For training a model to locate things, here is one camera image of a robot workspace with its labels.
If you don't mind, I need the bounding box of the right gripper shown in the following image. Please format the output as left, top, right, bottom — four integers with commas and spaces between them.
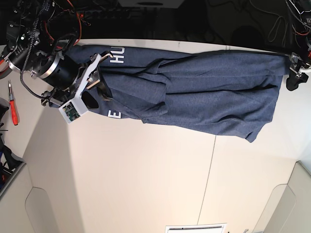
42, 55, 113, 109

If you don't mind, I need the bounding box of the blue t-shirt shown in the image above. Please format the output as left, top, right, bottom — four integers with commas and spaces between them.
68, 45, 290, 142

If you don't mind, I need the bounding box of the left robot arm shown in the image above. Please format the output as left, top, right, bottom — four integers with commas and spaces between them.
285, 0, 311, 91

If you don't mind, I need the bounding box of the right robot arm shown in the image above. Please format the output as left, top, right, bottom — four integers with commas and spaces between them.
1, 0, 112, 110

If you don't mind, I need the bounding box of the red lit power strip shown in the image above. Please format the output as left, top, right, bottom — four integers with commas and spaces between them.
78, 8, 152, 20

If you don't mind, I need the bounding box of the grey coiled cable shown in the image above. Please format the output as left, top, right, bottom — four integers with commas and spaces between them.
250, 0, 297, 47

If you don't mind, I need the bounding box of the orange handled screwdriver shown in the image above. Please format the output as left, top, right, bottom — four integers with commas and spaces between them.
8, 81, 18, 126

